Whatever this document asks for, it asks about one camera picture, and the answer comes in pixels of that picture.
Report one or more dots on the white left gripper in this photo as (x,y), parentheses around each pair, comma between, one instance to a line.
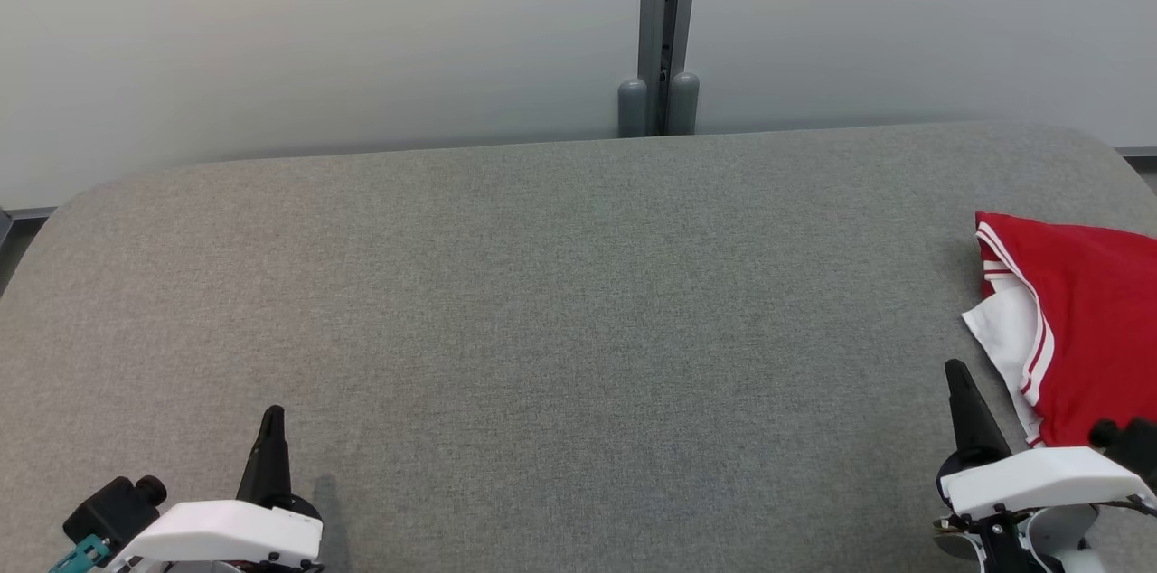
(226,532)

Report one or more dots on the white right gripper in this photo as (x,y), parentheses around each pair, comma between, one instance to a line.
(1039,478)

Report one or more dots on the red white basketball jersey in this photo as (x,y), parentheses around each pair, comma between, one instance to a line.
(1103,329)

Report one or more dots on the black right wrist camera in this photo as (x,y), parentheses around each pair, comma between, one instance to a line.
(1134,446)

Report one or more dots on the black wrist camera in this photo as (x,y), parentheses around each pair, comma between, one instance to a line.
(1134,446)
(108,510)

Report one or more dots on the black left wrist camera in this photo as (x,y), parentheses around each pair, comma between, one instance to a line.
(108,510)

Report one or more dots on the grey cylindrical post foot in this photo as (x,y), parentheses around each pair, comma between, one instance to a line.
(683,103)
(633,108)

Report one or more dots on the grey metal partition post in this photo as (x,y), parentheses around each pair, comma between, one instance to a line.
(655,4)

